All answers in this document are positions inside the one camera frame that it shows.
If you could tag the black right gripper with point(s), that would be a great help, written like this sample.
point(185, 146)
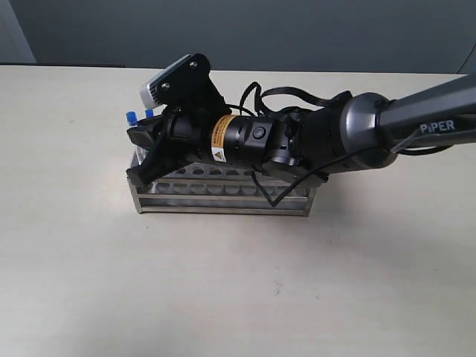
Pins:
point(191, 127)

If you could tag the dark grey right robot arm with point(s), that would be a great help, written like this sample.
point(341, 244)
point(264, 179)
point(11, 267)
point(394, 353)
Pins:
point(292, 135)

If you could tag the stainless steel tube rack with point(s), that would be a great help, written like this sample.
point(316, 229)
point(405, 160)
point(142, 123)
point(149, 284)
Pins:
point(204, 188)

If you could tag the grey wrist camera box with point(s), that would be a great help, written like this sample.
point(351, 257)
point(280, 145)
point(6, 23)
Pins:
point(149, 91)

